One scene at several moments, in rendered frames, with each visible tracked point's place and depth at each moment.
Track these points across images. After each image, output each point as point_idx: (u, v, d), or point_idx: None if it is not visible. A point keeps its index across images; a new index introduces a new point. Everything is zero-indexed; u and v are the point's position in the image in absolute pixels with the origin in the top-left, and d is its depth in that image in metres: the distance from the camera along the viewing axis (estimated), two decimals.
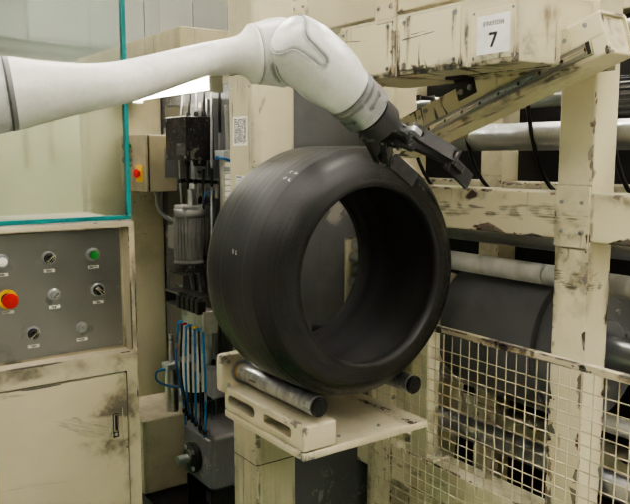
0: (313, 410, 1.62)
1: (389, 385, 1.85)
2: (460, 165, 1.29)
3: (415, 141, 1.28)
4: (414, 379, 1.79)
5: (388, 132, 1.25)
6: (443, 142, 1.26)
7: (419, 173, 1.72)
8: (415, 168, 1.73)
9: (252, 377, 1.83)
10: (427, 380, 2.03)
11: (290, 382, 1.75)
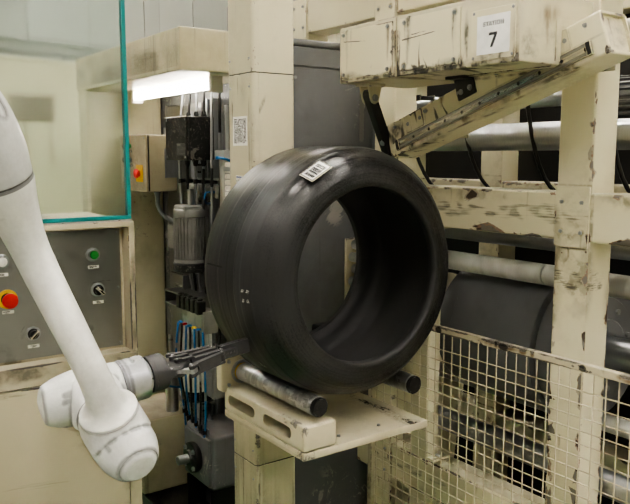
0: (327, 408, 1.64)
1: (388, 384, 1.85)
2: None
3: None
4: (416, 379, 1.79)
5: None
6: None
7: (329, 169, 1.58)
8: (322, 166, 1.59)
9: None
10: (427, 380, 2.03)
11: (280, 399, 1.73)
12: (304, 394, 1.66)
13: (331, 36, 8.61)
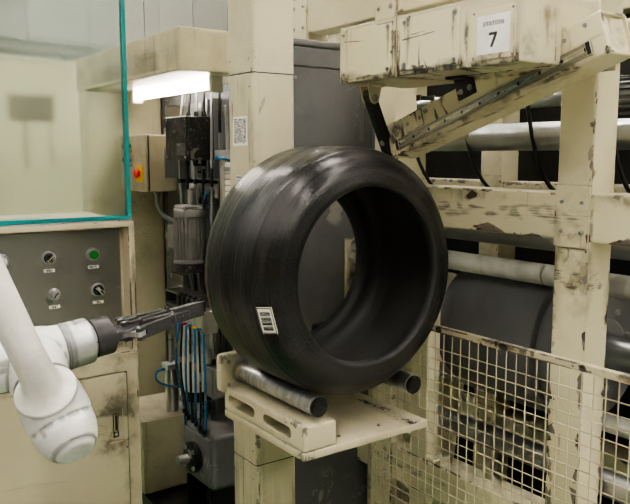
0: (320, 399, 1.63)
1: None
2: None
3: None
4: (411, 386, 1.78)
5: None
6: None
7: (272, 311, 1.53)
8: (265, 313, 1.54)
9: (263, 370, 1.84)
10: (427, 380, 2.03)
11: None
12: (302, 410, 1.66)
13: (331, 36, 8.61)
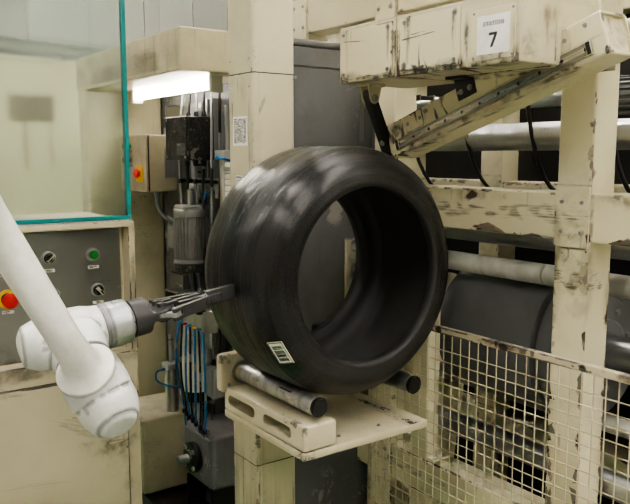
0: (316, 415, 1.63)
1: None
2: None
3: None
4: (418, 387, 1.80)
5: None
6: None
7: (283, 344, 1.56)
8: (277, 347, 1.57)
9: (253, 384, 1.83)
10: (427, 380, 2.03)
11: (283, 383, 1.74)
12: None
13: (331, 36, 8.61)
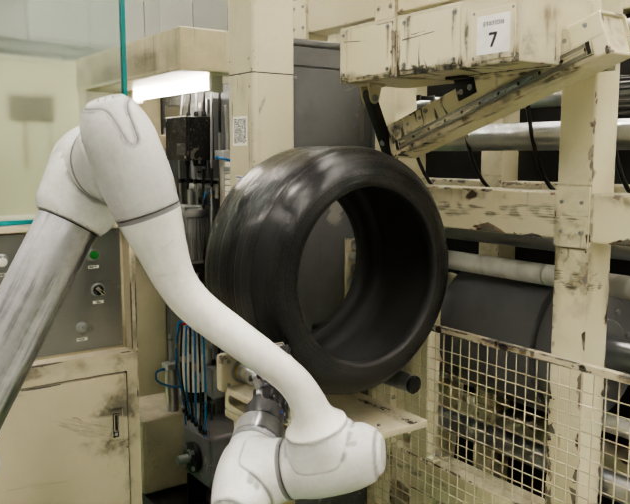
0: None
1: None
2: None
3: None
4: (418, 388, 1.80)
5: None
6: None
7: (284, 345, 1.56)
8: None
9: (252, 383, 1.83)
10: (427, 380, 2.03)
11: None
12: None
13: (331, 36, 8.61)
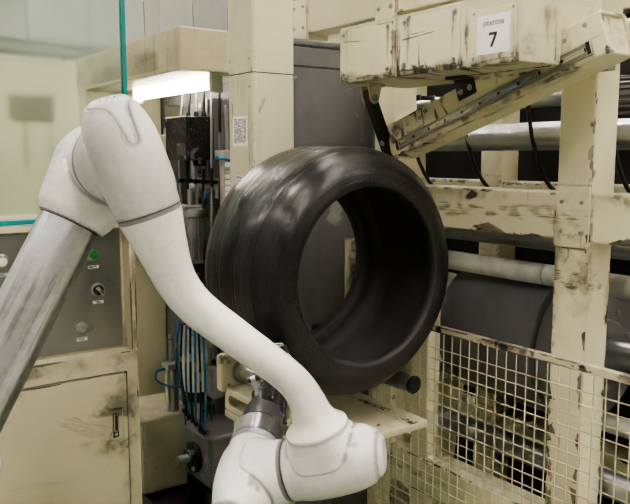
0: None
1: None
2: None
3: None
4: (418, 388, 1.80)
5: None
6: (285, 398, 1.48)
7: (284, 346, 1.56)
8: None
9: None
10: (427, 380, 2.03)
11: None
12: None
13: (331, 36, 8.61)
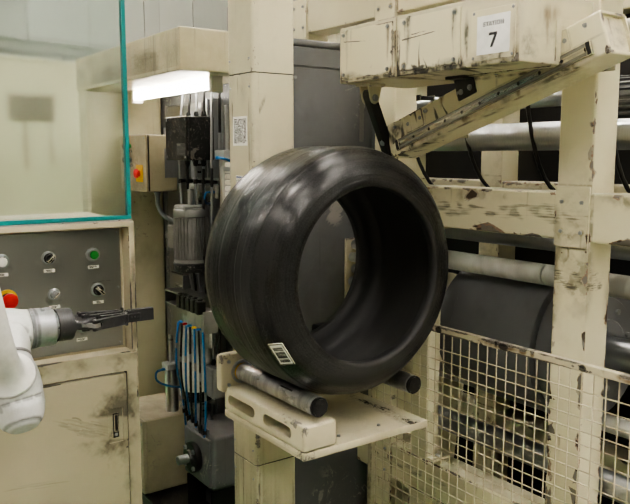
0: (315, 414, 1.63)
1: None
2: None
3: None
4: (418, 388, 1.80)
5: None
6: None
7: (284, 346, 1.56)
8: (278, 348, 1.57)
9: (252, 383, 1.83)
10: (427, 380, 2.03)
11: (284, 382, 1.74)
12: None
13: (331, 36, 8.61)
